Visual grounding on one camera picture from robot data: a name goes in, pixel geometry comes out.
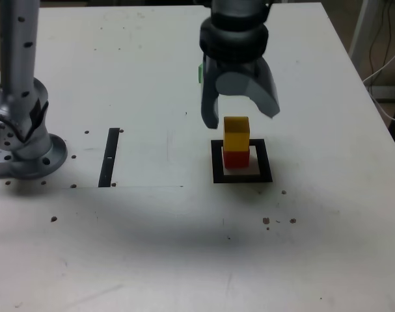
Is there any red cube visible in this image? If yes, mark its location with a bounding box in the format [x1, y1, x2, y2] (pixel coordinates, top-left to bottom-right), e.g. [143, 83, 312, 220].
[223, 148, 251, 170]

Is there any black tape strip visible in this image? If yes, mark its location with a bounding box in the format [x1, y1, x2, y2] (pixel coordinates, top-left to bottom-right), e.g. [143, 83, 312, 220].
[98, 127, 120, 189]

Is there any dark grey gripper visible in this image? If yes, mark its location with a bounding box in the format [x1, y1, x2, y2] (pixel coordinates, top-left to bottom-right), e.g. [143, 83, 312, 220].
[200, 55, 281, 129]

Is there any yellow cube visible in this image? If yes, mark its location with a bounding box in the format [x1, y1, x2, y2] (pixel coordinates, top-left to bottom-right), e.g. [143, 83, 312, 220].
[223, 116, 251, 153]

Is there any white post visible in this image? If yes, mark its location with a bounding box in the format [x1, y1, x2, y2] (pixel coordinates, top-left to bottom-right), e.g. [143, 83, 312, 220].
[348, 0, 379, 62]

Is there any black tape square outline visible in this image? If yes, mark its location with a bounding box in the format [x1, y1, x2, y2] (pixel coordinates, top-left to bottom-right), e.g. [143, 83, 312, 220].
[211, 138, 273, 185]

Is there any thin black hanging cable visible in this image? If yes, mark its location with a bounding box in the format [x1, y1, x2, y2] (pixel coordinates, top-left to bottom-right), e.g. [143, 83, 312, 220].
[371, 0, 395, 76]

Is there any white cable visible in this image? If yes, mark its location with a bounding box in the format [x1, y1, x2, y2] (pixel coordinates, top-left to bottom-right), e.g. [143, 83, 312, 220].
[362, 44, 395, 124]

